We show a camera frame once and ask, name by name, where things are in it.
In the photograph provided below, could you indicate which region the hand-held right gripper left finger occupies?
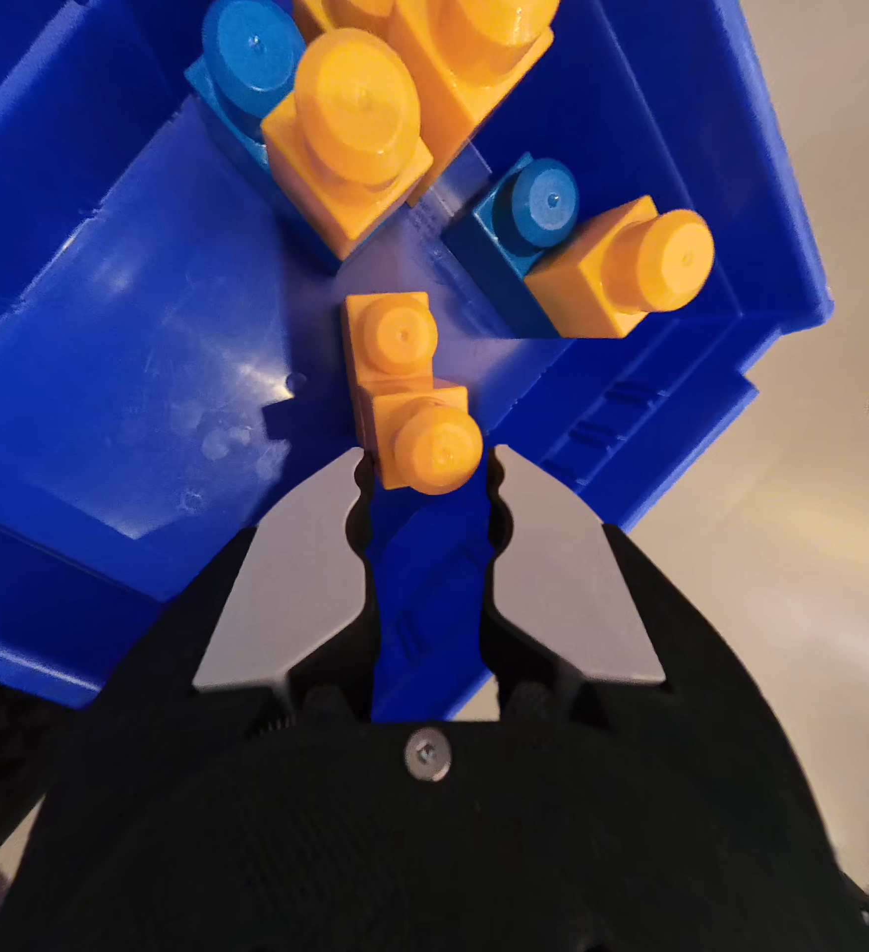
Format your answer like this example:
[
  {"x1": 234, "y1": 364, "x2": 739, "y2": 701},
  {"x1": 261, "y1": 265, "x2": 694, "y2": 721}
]
[{"x1": 192, "y1": 446, "x2": 383, "y2": 718}]

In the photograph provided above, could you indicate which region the blue plastic bin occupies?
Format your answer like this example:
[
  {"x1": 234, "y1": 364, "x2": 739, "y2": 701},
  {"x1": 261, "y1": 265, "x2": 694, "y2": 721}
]
[{"x1": 0, "y1": 0, "x2": 835, "y2": 724}]

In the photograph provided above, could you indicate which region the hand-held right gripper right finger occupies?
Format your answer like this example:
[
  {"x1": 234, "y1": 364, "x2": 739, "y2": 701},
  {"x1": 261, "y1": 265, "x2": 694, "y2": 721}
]
[{"x1": 479, "y1": 444, "x2": 667, "y2": 718}]

